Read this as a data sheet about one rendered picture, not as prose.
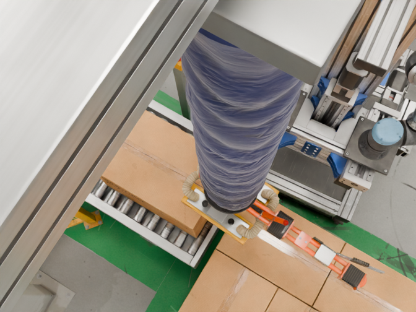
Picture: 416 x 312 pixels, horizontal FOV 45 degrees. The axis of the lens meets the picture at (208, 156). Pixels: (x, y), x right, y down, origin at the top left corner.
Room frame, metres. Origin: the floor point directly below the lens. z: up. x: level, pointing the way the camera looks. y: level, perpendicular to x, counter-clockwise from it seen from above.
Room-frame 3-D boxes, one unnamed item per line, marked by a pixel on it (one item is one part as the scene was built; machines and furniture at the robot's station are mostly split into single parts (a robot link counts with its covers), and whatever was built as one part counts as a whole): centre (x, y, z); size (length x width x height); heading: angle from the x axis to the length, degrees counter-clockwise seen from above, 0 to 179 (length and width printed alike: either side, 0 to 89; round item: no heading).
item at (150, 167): (0.63, 0.23, 0.75); 0.60 x 0.40 x 0.40; 55
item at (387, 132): (0.61, -0.80, 1.20); 0.13 x 0.12 x 0.14; 89
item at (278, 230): (0.25, -0.27, 1.24); 0.10 x 0.08 x 0.06; 140
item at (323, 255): (0.11, -0.44, 1.23); 0.07 x 0.07 x 0.04; 50
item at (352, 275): (0.02, -0.54, 1.24); 0.08 x 0.07 x 0.05; 50
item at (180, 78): (1.17, 0.11, 0.50); 0.07 x 0.07 x 1.00; 54
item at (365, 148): (0.61, -0.79, 1.09); 0.15 x 0.15 x 0.10
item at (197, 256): (0.43, -0.07, 0.58); 0.70 x 0.03 x 0.06; 144
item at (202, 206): (0.34, -0.02, 1.13); 0.34 x 0.10 x 0.05; 50
